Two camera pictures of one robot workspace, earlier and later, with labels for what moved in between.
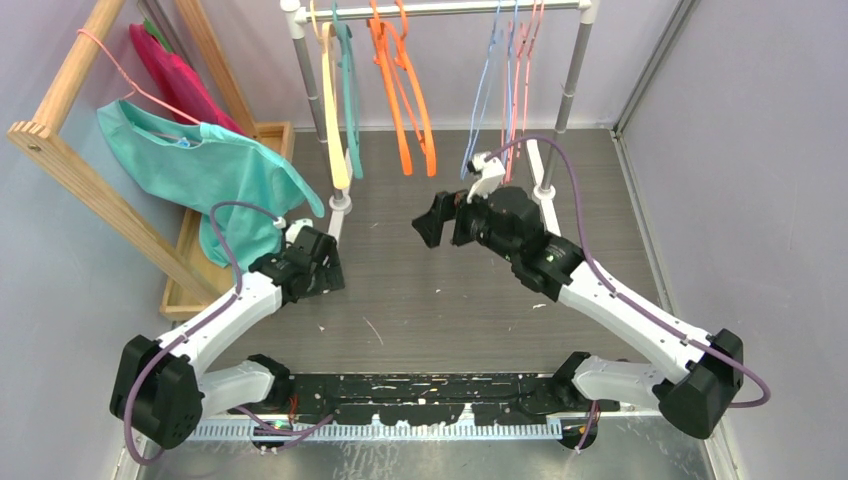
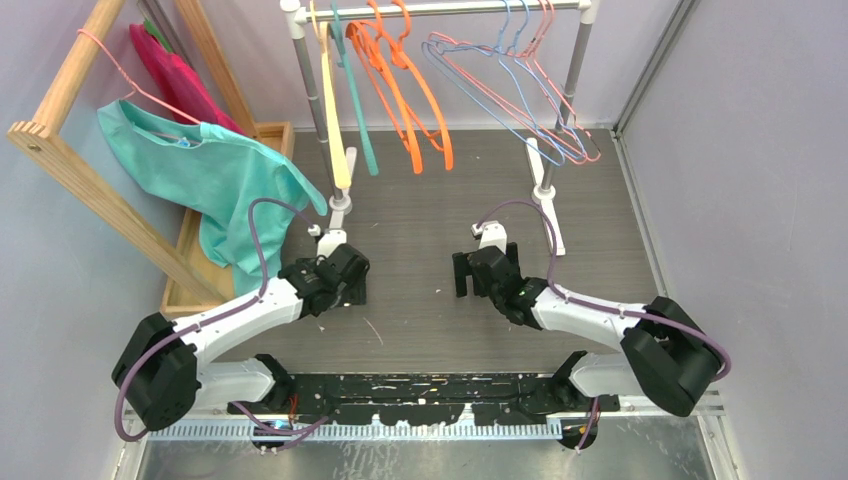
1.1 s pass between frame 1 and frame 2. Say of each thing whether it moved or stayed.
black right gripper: moved
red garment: stayed
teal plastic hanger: moved
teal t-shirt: stayed
